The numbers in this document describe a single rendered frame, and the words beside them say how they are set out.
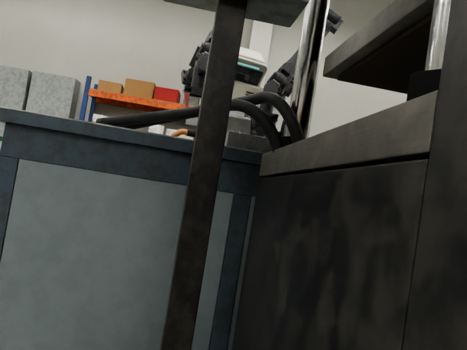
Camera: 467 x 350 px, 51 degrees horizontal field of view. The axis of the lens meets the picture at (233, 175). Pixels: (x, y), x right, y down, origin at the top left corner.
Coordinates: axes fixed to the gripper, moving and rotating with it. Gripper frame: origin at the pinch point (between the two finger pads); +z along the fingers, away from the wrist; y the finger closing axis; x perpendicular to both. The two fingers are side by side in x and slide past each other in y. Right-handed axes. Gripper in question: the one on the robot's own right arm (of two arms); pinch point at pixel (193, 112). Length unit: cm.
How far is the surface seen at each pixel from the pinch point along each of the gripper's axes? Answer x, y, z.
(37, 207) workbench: -48, -37, 40
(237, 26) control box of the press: -84, 4, -8
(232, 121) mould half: -23.4, 12.6, 3.6
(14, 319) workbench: -49, -38, 69
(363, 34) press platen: -91, 29, -9
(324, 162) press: -111, 19, 19
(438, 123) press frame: -142, 19, 17
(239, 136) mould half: -36.0, 14.2, 9.5
